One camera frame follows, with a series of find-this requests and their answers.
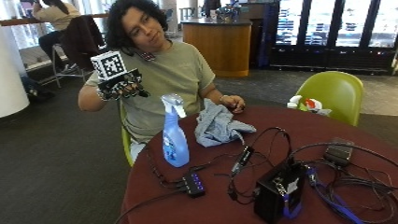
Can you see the metal stool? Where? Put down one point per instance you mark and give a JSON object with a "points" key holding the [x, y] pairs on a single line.
{"points": [[58, 67]]}

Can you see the black box device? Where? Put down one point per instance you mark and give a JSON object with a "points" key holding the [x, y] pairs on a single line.
{"points": [[276, 194]]}

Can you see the dark jacket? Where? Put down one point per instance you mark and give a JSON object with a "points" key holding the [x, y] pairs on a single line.
{"points": [[83, 40]]}

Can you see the white and red spray bottle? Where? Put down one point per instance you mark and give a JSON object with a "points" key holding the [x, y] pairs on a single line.
{"points": [[317, 106]]}

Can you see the black glass-door cooler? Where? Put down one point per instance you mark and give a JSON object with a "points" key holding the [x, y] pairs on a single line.
{"points": [[332, 34]]}

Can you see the wooden bar ledge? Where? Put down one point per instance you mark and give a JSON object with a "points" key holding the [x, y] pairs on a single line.
{"points": [[16, 21]]}

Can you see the white pillar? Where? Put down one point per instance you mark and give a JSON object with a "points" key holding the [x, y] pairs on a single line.
{"points": [[10, 81]]}

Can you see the black hub with purple lights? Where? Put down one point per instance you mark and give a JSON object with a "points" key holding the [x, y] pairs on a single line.
{"points": [[193, 184]]}

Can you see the round wooden counter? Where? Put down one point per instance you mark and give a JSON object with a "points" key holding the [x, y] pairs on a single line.
{"points": [[217, 46]]}

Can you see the green plastic chair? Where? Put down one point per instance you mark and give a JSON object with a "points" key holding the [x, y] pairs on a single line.
{"points": [[332, 93], [126, 140]]}

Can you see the white marker cube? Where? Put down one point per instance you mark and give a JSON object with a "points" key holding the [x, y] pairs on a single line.
{"points": [[108, 65]]}

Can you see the black power adapter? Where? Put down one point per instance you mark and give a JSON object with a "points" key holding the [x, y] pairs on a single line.
{"points": [[339, 151]]}

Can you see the blue spray bottle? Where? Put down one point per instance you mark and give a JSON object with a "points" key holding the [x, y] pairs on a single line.
{"points": [[175, 140]]}

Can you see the grey-blue cloth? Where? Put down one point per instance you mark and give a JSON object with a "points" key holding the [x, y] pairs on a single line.
{"points": [[216, 124]]}

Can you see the the person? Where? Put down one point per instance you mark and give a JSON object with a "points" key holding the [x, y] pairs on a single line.
{"points": [[170, 77]]}

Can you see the small black inline adapter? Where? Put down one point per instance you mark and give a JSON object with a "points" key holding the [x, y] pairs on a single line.
{"points": [[244, 158]]}

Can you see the dark bag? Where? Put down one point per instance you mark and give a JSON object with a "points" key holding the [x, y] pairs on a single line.
{"points": [[35, 90]]}

